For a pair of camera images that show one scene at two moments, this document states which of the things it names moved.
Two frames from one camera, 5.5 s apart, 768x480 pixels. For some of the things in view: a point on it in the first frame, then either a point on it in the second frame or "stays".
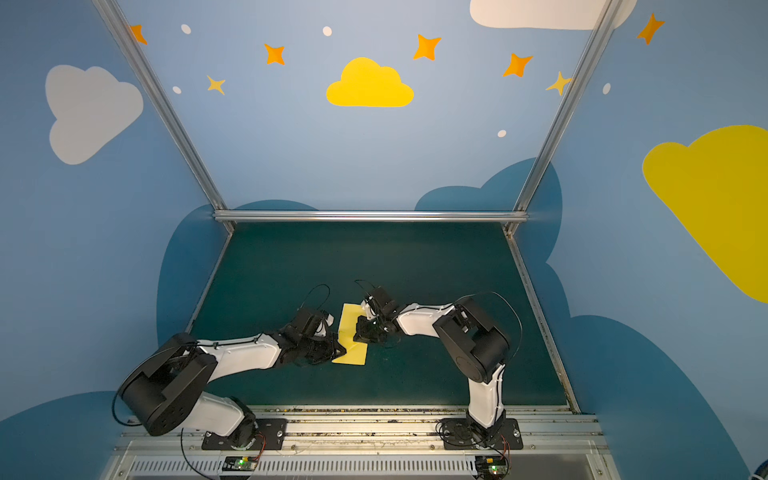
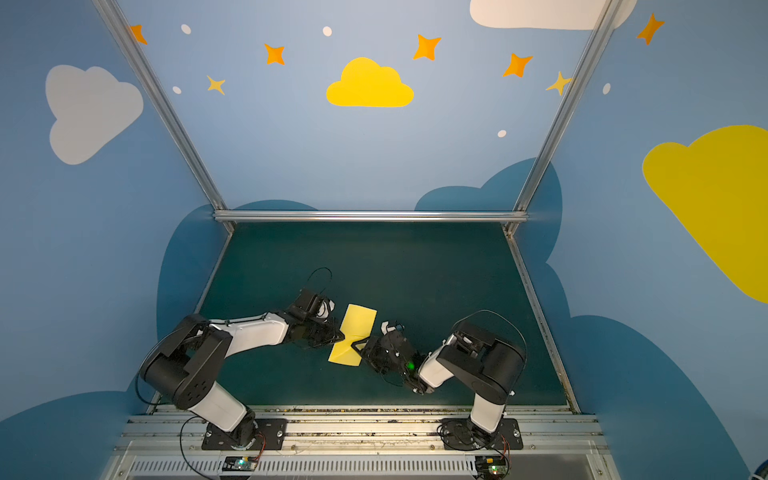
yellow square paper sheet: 355,350 stays
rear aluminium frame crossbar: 373,216 stays
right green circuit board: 490,466 stays
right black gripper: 370,324 → 377,351
